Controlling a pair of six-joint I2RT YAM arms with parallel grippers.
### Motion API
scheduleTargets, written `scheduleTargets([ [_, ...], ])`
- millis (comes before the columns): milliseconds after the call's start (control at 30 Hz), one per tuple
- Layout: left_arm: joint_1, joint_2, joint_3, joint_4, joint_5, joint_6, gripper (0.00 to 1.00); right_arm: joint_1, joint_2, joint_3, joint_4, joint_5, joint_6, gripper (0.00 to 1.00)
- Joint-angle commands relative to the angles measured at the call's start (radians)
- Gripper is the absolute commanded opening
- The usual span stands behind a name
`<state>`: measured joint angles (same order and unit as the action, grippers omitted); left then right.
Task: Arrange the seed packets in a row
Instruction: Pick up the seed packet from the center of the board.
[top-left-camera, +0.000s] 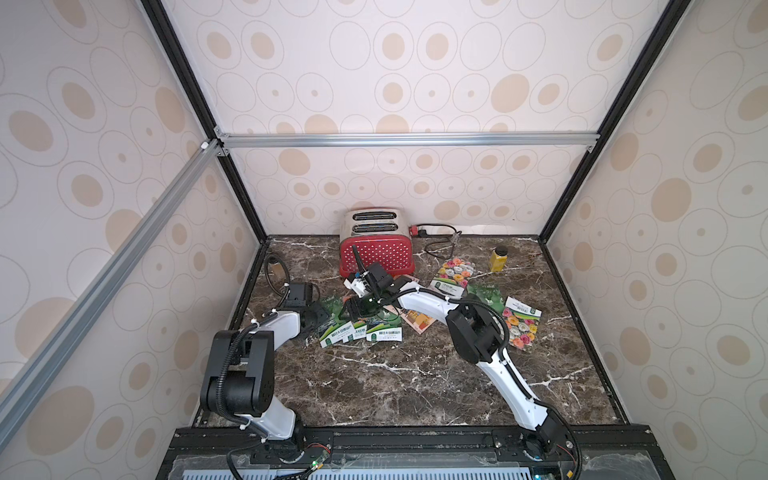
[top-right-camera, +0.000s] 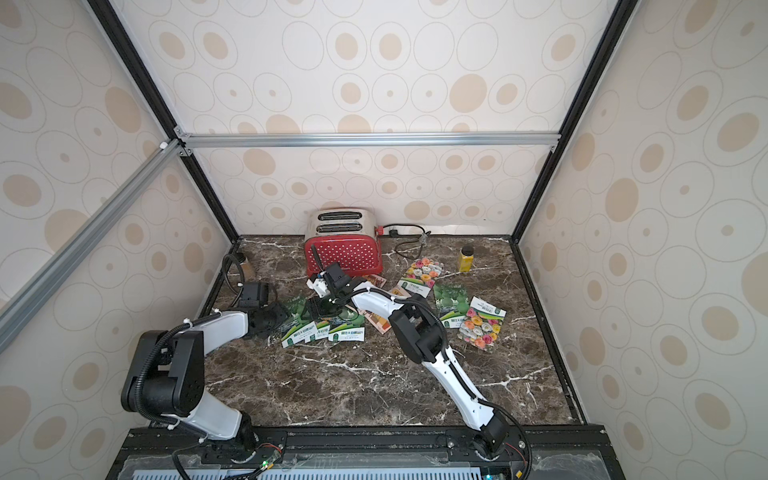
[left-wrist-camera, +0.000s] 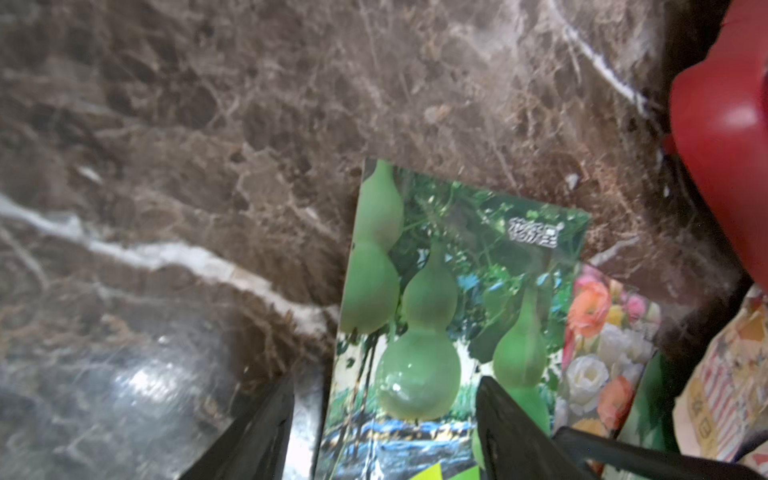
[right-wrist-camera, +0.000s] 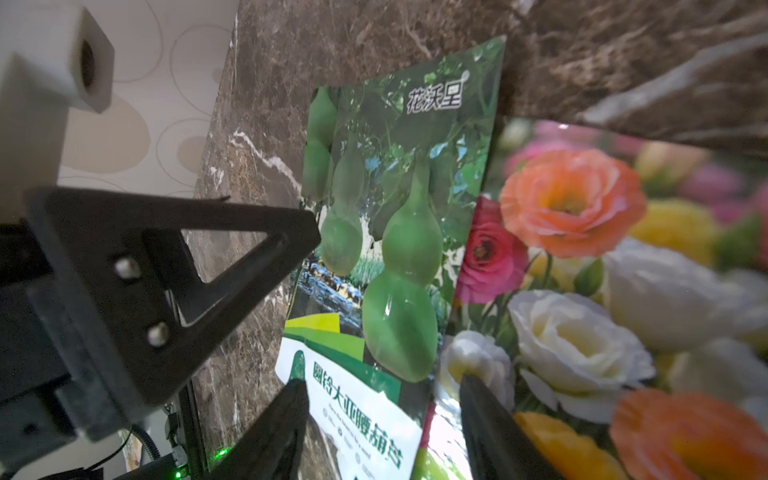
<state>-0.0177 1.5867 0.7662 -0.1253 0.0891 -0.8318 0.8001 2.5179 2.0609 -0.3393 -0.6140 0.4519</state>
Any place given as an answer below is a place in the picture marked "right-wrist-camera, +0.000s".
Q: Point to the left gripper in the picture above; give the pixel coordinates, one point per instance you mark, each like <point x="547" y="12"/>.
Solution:
<point x="119" y="294"/>

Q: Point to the green gourd packet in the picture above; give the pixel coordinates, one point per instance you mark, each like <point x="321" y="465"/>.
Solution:
<point x="393" y="168"/>

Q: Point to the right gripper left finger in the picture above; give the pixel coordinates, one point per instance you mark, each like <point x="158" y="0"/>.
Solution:
<point x="273" y="446"/>

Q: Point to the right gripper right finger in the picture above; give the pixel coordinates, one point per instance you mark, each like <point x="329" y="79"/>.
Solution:
<point x="497" y="446"/>

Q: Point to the flower seed packet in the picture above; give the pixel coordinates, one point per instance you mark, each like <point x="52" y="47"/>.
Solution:
<point x="614" y="300"/>

